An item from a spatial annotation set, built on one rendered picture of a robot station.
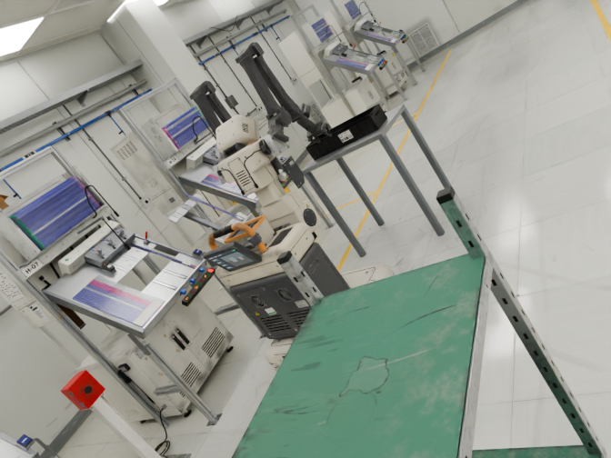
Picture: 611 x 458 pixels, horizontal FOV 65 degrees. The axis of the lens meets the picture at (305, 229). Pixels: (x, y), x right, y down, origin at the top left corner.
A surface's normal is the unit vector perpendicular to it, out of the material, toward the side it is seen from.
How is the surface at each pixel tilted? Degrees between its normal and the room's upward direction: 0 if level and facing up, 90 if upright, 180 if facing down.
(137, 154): 90
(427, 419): 0
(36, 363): 90
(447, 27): 90
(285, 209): 82
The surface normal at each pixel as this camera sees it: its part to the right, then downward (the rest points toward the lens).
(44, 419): 0.75, -0.32
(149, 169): -0.36, 0.54
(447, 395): -0.56, -0.78
